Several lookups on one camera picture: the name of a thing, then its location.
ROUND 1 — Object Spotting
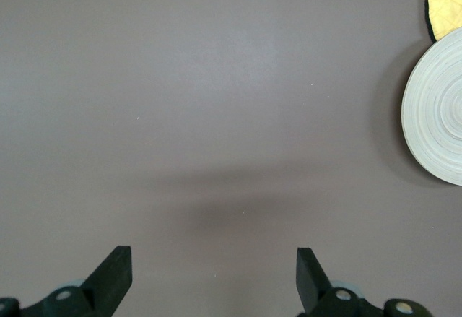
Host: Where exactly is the round wooden plate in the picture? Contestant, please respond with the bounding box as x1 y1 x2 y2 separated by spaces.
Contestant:
401 27 462 187

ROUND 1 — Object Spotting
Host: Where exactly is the yellow quilted oven mitt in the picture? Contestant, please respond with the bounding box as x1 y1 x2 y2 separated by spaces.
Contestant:
424 0 462 43

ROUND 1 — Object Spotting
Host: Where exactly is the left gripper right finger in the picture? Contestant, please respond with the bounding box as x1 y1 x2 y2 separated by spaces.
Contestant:
296 247 434 317

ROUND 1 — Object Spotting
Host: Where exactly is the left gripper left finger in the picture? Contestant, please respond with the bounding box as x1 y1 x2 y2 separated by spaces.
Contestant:
0 246 133 317

